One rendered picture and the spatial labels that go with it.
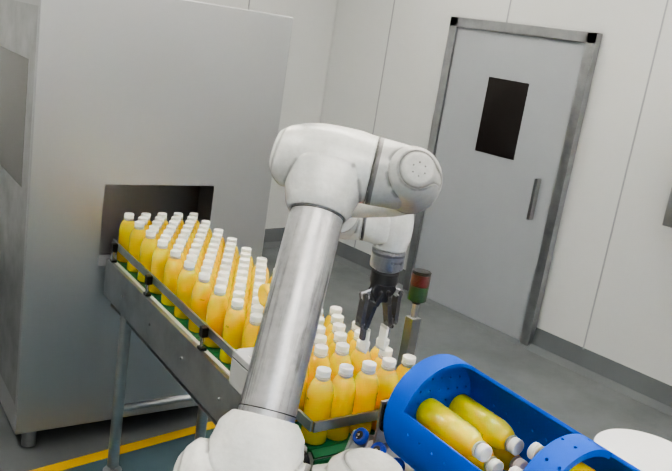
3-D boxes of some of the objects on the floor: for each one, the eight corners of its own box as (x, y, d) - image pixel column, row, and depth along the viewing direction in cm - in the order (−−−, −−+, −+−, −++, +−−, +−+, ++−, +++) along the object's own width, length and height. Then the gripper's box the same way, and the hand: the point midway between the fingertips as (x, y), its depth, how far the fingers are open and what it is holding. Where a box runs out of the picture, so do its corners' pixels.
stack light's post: (359, 606, 274) (412, 319, 249) (353, 598, 277) (405, 315, 252) (368, 602, 277) (422, 318, 251) (362, 595, 280) (414, 314, 254)
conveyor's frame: (259, 743, 216) (304, 459, 195) (87, 447, 345) (103, 257, 324) (392, 683, 243) (443, 428, 223) (187, 429, 373) (207, 253, 352)
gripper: (366, 275, 195) (352, 360, 200) (421, 271, 206) (406, 352, 211) (349, 265, 201) (336, 348, 206) (403, 262, 212) (390, 341, 217)
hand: (373, 339), depth 208 cm, fingers open, 6 cm apart
